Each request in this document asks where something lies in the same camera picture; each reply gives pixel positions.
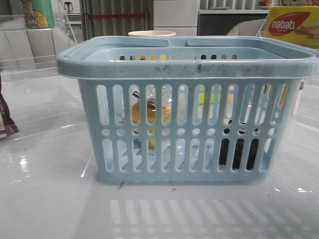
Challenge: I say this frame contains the bread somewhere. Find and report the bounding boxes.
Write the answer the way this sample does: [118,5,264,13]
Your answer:
[115,84,173,150]

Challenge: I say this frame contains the black tissue pack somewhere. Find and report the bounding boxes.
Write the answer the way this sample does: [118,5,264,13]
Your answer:
[218,119,260,171]

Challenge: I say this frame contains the light blue plastic basket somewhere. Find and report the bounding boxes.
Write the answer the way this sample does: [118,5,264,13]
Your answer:
[57,36,319,182]

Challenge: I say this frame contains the white paper cup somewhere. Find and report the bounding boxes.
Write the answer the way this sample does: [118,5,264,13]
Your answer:
[128,30,176,37]

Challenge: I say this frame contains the white drawer cabinet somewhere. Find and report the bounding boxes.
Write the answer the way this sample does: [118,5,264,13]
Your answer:
[153,0,200,36]

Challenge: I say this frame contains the clear acrylic stand right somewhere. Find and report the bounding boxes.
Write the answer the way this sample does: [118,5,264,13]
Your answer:
[256,15,269,37]

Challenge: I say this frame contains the clear acrylic shelf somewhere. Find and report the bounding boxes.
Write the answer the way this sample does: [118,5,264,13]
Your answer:
[0,12,77,82]

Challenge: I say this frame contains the brown snack packet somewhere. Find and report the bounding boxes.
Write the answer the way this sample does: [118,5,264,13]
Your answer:
[0,84,19,140]

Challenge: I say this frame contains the green yellow cartoon package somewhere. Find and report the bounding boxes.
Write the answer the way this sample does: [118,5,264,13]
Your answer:
[20,0,55,29]

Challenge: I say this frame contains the yellow nabati wafer box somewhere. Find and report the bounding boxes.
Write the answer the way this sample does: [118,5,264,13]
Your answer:
[263,5,319,49]

